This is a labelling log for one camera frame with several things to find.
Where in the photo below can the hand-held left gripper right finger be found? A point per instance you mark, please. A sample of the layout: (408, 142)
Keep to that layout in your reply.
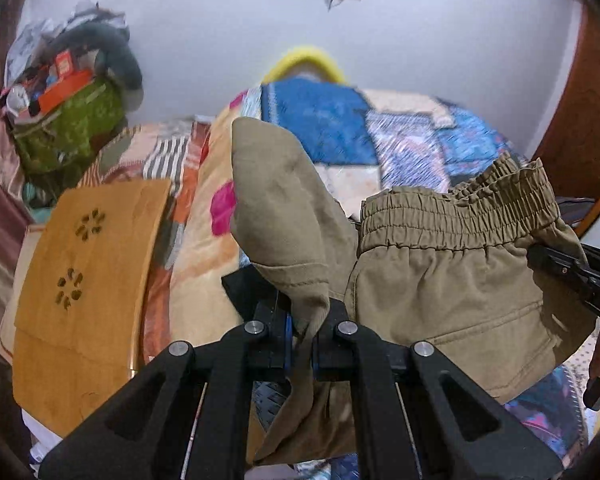
(335, 355)

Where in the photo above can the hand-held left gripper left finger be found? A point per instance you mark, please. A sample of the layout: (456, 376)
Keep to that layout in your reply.
(270, 345)

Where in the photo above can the khaki pants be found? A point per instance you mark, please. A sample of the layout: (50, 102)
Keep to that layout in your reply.
(455, 300)

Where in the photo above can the floral bed sheet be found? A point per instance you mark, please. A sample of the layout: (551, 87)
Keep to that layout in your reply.
(200, 270)

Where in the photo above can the brown wooden door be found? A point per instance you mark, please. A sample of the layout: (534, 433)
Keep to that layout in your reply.
(570, 135)

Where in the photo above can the wooden board with flower cutouts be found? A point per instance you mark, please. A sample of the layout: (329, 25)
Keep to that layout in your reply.
(105, 260)

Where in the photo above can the blue patchwork blanket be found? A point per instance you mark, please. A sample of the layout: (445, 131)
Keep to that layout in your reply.
(330, 120)

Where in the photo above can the yellow foam tube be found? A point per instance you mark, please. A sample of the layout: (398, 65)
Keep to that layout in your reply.
(305, 57)

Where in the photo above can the green patterned bag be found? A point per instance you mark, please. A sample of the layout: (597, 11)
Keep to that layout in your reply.
(70, 130)

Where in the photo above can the striped pink curtain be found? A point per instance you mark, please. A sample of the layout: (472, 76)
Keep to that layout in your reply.
(0, 210)

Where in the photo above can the grey plush pillow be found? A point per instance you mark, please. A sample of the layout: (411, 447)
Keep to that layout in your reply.
(120, 60)

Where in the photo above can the orange box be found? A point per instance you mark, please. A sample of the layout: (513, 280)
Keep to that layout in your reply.
(65, 87)

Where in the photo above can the pile of grey clothes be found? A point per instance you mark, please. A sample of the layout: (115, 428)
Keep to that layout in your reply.
(35, 35)

